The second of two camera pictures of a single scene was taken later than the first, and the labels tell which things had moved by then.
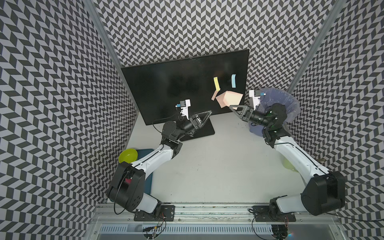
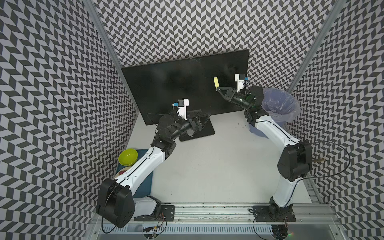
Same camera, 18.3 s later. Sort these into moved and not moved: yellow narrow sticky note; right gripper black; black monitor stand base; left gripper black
Moved: right gripper black
Not moved: black monitor stand base; left gripper black; yellow narrow sticky note
